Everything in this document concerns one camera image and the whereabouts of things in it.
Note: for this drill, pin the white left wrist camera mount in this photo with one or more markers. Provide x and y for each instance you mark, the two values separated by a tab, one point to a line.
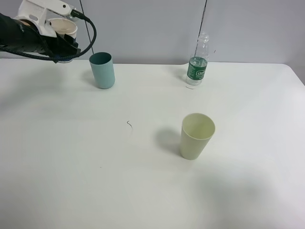
35	11

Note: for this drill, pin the pale yellow plastic cup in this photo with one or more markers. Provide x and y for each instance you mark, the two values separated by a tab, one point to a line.
197	130

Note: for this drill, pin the glass cup with blue sleeve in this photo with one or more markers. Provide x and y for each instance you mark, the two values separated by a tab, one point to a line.
64	44

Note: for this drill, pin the teal plastic cup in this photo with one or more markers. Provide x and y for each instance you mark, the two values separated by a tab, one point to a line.
102	69

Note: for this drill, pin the clear plastic drink bottle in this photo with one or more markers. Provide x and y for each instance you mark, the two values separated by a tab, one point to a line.
198	62

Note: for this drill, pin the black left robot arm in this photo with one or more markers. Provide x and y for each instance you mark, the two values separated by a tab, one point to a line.
21	37

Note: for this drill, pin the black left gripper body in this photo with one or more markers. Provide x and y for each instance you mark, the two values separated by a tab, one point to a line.
33	42

